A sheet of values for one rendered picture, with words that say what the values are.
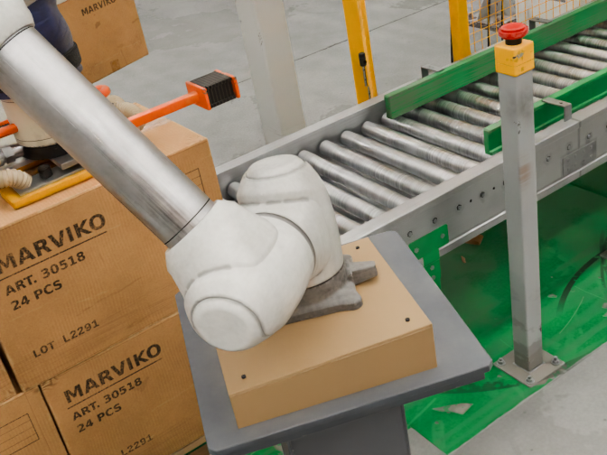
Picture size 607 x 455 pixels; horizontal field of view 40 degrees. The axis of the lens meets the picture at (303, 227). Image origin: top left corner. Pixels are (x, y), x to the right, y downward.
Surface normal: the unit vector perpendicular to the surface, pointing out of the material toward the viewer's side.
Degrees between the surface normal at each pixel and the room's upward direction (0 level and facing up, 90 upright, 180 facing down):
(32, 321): 90
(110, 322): 90
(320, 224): 79
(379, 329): 5
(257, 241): 49
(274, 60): 90
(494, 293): 0
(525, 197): 90
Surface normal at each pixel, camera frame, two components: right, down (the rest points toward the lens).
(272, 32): 0.55, 0.34
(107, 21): 0.80, 0.17
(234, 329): -0.22, 0.58
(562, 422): -0.17, -0.85
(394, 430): 0.25, 0.45
